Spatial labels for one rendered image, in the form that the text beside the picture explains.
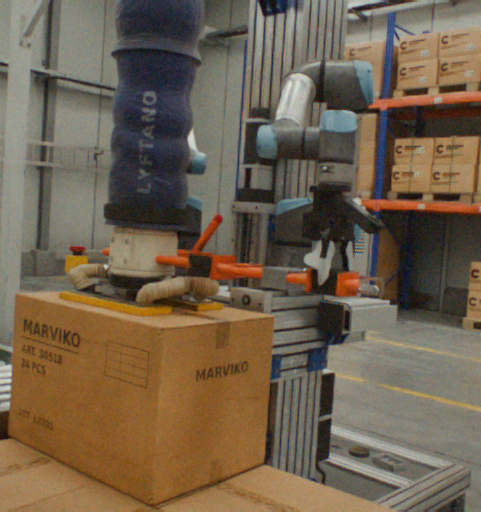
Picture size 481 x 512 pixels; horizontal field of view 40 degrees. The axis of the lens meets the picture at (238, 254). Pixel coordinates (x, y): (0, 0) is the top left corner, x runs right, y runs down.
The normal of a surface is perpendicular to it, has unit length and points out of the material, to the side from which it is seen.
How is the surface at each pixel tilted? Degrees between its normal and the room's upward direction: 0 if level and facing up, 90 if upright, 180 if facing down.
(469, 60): 88
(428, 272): 90
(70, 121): 90
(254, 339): 90
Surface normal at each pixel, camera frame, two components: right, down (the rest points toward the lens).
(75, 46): 0.73, 0.08
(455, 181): -0.68, 0.03
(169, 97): 0.56, -0.14
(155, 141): 0.20, -0.27
